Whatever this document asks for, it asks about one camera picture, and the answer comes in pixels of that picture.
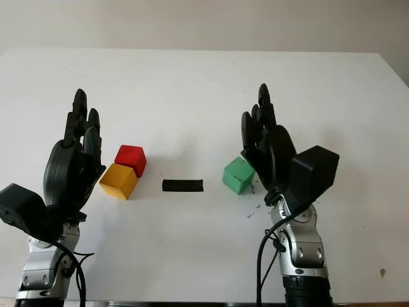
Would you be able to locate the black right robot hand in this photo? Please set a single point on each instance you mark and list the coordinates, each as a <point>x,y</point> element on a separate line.
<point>276,153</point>

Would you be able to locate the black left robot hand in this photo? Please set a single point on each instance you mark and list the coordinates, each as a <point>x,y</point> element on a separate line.
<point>62,172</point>

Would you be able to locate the green wooden cube block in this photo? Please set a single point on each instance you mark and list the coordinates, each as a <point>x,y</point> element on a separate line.
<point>238,174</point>

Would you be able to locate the yellow wooden cube block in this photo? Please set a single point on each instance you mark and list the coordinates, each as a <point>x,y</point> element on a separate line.
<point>115,179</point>

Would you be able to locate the red wooden cube block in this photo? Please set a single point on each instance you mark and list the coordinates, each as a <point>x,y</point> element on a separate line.
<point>129,155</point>

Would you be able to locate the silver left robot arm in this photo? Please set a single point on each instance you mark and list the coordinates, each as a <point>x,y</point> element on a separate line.
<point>41,265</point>

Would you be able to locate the black tape strip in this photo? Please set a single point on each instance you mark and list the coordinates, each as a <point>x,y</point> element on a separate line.
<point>182,185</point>

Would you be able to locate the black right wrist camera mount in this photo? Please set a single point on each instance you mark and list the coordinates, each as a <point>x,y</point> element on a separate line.
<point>314,172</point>

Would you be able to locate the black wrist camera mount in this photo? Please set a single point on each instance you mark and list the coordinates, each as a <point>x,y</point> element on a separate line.
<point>314,172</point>
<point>22,208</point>

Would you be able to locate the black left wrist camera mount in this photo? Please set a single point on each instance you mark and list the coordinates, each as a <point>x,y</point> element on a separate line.
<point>22,208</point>

